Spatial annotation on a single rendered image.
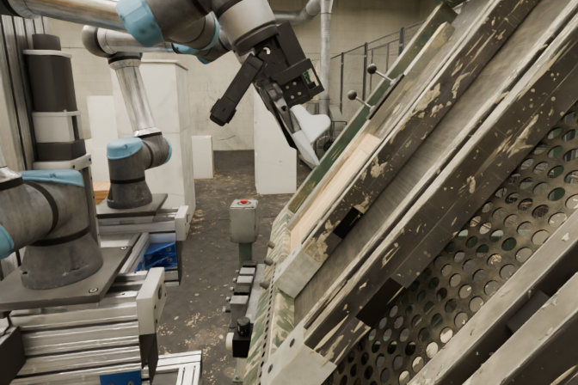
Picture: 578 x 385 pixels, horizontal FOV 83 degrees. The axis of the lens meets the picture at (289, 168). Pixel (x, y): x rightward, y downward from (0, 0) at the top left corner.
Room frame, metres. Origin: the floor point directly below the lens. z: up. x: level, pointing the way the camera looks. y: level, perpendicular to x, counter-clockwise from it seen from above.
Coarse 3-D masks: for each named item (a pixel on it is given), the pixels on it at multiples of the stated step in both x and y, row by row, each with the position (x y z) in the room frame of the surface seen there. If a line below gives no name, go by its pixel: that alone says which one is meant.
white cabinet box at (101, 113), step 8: (88, 96) 4.58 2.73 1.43; (96, 96) 4.60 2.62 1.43; (104, 96) 4.61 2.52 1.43; (112, 96) 4.63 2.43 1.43; (88, 104) 4.58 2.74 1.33; (96, 104) 4.60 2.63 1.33; (104, 104) 4.61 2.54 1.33; (112, 104) 4.63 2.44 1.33; (96, 112) 4.59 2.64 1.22; (104, 112) 4.61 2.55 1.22; (112, 112) 4.63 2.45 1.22; (96, 120) 4.59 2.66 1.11; (104, 120) 4.61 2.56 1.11; (112, 120) 4.63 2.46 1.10; (96, 128) 4.59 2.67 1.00; (104, 128) 4.61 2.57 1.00; (112, 128) 4.62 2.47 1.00; (96, 136) 4.59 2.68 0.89; (104, 136) 4.61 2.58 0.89; (112, 136) 4.62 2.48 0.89; (96, 144) 4.59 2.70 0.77; (104, 144) 4.60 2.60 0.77
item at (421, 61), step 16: (448, 32) 1.22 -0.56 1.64; (432, 48) 1.22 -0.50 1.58; (416, 64) 1.23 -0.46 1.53; (400, 96) 1.23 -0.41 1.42; (384, 112) 1.23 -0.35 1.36; (368, 128) 1.23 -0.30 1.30; (352, 144) 1.23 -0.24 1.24; (336, 160) 1.27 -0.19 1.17; (320, 192) 1.23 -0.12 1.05; (304, 208) 1.23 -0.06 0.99; (288, 224) 1.25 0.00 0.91
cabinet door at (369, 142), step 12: (360, 144) 1.20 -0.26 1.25; (372, 144) 1.07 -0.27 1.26; (360, 156) 1.11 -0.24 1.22; (348, 168) 1.14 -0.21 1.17; (336, 180) 1.17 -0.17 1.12; (324, 192) 1.19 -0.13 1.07; (336, 192) 1.06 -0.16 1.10; (312, 204) 1.23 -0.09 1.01; (324, 204) 1.10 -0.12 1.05; (312, 216) 1.13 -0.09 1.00; (300, 228) 1.15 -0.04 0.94; (300, 240) 1.05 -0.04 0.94
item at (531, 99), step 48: (576, 0) 0.50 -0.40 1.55; (576, 48) 0.45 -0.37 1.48; (528, 96) 0.45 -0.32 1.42; (576, 96) 0.45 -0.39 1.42; (480, 144) 0.45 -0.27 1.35; (528, 144) 0.45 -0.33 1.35; (432, 192) 0.46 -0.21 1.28; (480, 192) 0.45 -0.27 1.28; (384, 240) 0.47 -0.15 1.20; (432, 240) 0.46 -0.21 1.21; (336, 288) 0.50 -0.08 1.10; (384, 288) 0.46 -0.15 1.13; (288, 336) 0.52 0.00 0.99; (336, 336) 0.46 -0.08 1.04; (288, 384) 0.46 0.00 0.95
